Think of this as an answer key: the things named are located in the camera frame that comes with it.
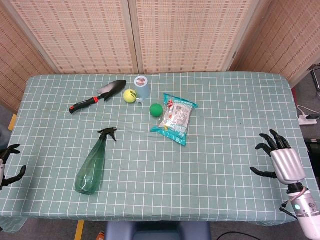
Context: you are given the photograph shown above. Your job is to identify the black box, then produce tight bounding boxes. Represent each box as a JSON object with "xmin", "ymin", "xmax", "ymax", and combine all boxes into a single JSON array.
[{"xmin": 304, "ymin": 138, "xmax": 320, "ymax": 156}]

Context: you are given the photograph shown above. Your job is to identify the green spray bottle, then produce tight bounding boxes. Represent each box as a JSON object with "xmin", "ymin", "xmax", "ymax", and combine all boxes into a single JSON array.
[{"xmin": 74, "ymin": 126, "xmax": 118, "ymax": 196}]

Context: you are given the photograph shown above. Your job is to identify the green rubber ball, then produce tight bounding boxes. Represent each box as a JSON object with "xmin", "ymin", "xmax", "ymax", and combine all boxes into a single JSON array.
[{"xmin": 149, "ymin": 103, "xmax": 164, "ymax": 118}]

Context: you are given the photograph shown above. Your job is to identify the white power cable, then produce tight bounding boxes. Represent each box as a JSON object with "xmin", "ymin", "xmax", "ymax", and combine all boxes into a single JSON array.
[{"xmin": 296, "ymin": 105, "xmax": 311, "ymax": 119}]

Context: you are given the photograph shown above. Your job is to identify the black floor cable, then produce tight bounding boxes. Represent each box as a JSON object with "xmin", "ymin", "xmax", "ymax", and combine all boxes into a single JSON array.
[{"xmin": 216, "ymin": 231, "xmax": 266, "ymax": 240}]

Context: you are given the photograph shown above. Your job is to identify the metal stand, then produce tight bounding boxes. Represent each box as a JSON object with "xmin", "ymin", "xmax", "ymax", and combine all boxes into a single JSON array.
[{"xmin": 307, "ymin": 63, "xmax": 320, "ymax": 97}]

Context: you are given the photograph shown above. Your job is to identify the teal snack bag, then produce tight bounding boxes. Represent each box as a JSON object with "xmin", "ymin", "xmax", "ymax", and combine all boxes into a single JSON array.
[{"xmin": 149, "ymin": 93, "xmax": 199, "ymax": 147}]

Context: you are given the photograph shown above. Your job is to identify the yellow tennis ball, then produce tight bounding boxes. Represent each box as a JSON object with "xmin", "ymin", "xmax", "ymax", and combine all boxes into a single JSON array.
[{"xmin": 123, "ymin": 88, "xmax": 139, "ymax": 104}]

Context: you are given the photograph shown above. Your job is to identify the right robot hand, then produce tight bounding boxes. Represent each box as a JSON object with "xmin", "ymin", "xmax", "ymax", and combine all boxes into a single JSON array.
[{"xmin": 249, "ymin": 129, "xmax": 307, "ymax": 186}]

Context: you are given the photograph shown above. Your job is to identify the clear plastic jar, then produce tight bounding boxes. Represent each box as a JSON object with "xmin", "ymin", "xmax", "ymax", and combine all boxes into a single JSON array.
[{"xmin": 133, "ymin": 75, "xmax": 151, "ymax": 99}]

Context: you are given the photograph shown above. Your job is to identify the blue seat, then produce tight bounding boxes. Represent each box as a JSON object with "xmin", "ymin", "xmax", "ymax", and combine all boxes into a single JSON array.
[{"xmin": 104, "ymin": 220, "xmax": 212, "ymax": 240}]

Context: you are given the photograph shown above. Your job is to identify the green checked tablecloth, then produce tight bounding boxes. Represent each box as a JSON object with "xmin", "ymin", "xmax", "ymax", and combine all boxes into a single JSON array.
[{"xmin": 0, "ymin": 71, "xmax": 320, "ymax": 227}]

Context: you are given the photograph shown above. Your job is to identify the white power strip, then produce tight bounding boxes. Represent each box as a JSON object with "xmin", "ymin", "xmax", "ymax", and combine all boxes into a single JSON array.
[{"xmin": 298, "ymin": 113, "xmax": 318, "ymax": 126}]

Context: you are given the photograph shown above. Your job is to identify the bamboo folding screen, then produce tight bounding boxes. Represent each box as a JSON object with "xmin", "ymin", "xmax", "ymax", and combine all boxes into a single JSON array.
[{"xmin": 0, "ymin": 0, "xmax": 320, "ymax": 113}]

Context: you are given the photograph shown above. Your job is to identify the black garden trowel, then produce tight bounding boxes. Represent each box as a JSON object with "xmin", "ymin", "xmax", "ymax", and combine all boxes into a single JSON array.
[{"xmin": 69, "ymin": 79, "xmax": 128, "ymax": 115}]

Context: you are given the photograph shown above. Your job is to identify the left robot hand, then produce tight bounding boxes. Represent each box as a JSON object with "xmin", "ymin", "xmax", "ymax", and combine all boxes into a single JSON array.
[{"xmin": 0, "ymin": 143, "xmax": 27, "ymax": 192}]

